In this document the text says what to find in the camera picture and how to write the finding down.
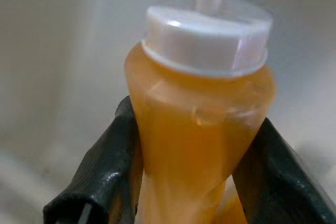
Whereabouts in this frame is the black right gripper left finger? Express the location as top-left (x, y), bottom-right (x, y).
top-left (43, 94), bottom-right (144, 224)

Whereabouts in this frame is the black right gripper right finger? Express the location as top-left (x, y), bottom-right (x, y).
top-left (230, 115), bottom-right (336, 224)

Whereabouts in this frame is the orange sauce bottle white cap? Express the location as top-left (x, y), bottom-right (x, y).
top-left (124, 0), bottom-right (277, 224)

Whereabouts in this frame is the beige mini fridge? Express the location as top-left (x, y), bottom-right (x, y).
top-left (0, 0), bottom-right (336, 224)

